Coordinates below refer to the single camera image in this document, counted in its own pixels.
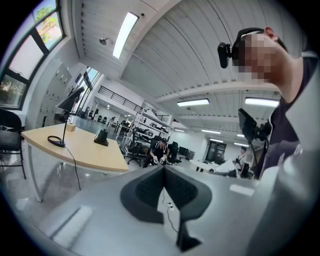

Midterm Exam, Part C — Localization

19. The long ceiling light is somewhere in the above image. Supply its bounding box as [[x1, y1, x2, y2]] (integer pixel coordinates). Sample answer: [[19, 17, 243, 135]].
[[244, 97, 280, 108], [176, 98, 211, 108], [112, 11, 140, 60]]

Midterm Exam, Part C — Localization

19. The black office chair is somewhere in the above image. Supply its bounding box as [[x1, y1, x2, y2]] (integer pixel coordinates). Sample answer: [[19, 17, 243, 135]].
[[166, 141, 183, 166], [124, 136, 144, 168]]

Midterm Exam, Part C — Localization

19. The large black-framed window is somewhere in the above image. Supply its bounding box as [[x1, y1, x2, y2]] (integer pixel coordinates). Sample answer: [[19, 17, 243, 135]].
[[0, 0, 66, 111]]

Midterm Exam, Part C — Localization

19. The white table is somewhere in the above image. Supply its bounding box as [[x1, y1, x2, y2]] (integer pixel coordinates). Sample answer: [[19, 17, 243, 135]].
[[189, 159, 241, 176]]

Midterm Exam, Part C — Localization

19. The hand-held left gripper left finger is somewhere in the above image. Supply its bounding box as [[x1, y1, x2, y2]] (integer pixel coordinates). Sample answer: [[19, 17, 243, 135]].
[[37, 166, 179, 256]]

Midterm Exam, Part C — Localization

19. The black desk lamp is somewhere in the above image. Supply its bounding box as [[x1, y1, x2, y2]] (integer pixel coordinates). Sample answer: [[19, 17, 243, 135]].
[[47, 86, 85, 148]]

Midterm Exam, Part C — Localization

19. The black monitor on stand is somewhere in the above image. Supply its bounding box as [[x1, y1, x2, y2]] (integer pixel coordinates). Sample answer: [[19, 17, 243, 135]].
[[237, 107, 273, 180]]

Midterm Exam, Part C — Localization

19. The white locker cabinet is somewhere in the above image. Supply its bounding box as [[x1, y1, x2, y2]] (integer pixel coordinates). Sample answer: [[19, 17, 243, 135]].
[[36, 57, 73, 129]]

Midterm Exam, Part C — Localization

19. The person's body dark shirt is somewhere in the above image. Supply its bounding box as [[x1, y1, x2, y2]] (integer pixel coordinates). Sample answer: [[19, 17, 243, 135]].
[[231, 26, 320, 180]]

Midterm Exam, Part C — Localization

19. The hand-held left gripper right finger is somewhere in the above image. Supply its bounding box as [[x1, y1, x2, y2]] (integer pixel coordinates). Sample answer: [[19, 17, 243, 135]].
[[163, 166, 260, 256]]

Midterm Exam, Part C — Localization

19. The black balcony railing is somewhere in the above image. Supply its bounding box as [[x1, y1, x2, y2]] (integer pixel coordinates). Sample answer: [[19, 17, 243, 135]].
[[97, 85, 171, 123]]

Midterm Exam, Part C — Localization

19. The white metal shelf rack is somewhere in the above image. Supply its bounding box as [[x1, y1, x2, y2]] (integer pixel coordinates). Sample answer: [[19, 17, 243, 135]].
[[121, 108, 174, 157]]

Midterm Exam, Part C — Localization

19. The black cone device square base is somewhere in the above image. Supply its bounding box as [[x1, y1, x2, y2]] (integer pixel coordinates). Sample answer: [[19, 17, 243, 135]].
[[93, 128, 110, 147]]

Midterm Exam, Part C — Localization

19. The tall glass entrance window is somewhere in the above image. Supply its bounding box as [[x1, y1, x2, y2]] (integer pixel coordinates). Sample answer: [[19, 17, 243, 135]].
[[74, 66, 101, 116]]

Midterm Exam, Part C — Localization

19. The black head-worn camera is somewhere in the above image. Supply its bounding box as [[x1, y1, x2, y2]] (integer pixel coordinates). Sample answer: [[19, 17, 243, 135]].
[[216, 41, 240, 70]]

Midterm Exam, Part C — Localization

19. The light wooden desk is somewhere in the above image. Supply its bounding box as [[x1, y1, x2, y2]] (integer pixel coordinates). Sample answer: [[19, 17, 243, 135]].
[[21, 138, 130, 203]]

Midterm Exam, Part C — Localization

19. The thin black cable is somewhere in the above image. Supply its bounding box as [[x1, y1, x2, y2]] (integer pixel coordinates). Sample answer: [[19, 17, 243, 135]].
[[64, 145, 82, 191]]

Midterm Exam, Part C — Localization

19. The black folding chair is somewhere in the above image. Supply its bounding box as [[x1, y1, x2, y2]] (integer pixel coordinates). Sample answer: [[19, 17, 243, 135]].
[[0, 107, 27, 180]]

